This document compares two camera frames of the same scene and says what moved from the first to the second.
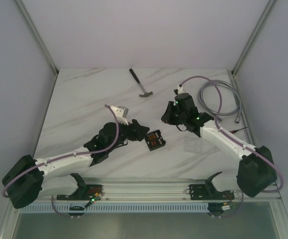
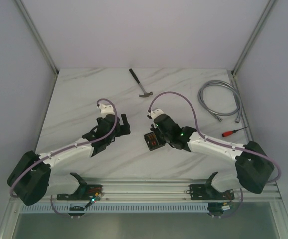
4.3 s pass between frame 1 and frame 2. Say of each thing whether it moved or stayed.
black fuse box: stayed
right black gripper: moved
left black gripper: moved
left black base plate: stayed
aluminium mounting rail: stayed
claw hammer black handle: stayed
